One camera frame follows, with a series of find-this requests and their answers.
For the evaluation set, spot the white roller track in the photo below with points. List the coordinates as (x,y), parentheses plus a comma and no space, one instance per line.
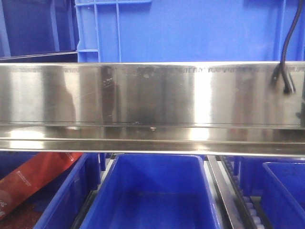
(245,207)

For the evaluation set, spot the steel shelf divider bar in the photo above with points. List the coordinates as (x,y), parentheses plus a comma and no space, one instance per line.
(227,202)

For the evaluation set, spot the blue bin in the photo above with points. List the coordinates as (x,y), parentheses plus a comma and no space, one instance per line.
(280,183)
(154,191)
(56,205)

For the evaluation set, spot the dark blue crate upper left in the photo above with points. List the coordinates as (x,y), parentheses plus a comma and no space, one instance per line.
(32,27)

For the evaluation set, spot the blue bin right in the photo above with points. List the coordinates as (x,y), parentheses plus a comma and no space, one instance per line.
(280,183)

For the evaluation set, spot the blue bin centre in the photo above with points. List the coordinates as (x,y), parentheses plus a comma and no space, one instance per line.
(154,191)

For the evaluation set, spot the stainless steel shelf rail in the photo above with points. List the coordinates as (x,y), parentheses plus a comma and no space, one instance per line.
(213,108)

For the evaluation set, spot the blue bin left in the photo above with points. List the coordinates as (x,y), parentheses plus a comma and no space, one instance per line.
(56,205)

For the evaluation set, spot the large blue ribbed crate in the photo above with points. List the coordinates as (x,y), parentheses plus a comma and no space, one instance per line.
(182,30)

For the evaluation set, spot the red packaging bag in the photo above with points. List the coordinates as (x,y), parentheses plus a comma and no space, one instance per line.
(31,176)

